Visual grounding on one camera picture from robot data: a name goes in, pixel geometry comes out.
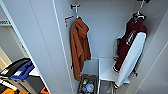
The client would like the white wardrobe door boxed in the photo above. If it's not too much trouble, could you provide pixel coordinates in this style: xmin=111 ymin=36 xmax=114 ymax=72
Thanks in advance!
xmin=125 ymin=33 xmax=168 ymax=94
xmin=0 ymin=0 xmax=74 ymax=94

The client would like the orange hoodie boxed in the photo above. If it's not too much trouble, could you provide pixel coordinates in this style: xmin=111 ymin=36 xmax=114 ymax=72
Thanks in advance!
xmin=69 ymin=17 xmax=92 ymax=82

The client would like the white wardrobe inner divider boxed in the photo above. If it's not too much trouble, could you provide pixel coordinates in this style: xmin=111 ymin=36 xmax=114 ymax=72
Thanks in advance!
xmin=81 ymin=56 xmax=100 ymax=81

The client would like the white wardrobe body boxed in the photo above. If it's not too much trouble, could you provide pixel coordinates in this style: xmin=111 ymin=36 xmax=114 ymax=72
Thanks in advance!
xmin=53 ymin=0 xmax=168 ymax=94

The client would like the white sticker with orange stripe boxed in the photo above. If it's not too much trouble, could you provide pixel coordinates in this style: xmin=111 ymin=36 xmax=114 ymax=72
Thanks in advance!
xmin=63 ymin=14 xmax=75 ymax=28

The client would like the white hanger under orange hoodie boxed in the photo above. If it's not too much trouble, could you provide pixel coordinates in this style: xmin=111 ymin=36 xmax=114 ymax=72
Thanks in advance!
xmin=73 ymin=6 xmax=83 ymax=20

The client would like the round white item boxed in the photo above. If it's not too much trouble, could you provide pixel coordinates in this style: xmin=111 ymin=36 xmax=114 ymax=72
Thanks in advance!
xmin=85 ymin=84 xmax=96 ymax=94

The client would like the dark basket of small goods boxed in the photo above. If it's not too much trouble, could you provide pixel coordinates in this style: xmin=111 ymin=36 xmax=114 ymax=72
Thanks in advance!
xmin=76 ymin=73 xmax=99 ymax=94

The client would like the maroon and white varsity jacket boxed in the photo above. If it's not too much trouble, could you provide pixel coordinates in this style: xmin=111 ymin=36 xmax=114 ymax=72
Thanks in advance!
xmin=112 ymin=12 xmax=148 ymax=90

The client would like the black bin with blue lid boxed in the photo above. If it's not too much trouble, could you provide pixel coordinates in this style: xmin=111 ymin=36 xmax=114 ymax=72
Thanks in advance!
xmin=0 ymin=57 xmax=36 ymax=83

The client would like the white wall sign green text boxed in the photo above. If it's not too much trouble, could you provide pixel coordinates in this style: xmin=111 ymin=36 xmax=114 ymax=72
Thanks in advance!
xmin=0 ymin=17 xmax=13 ymax=26

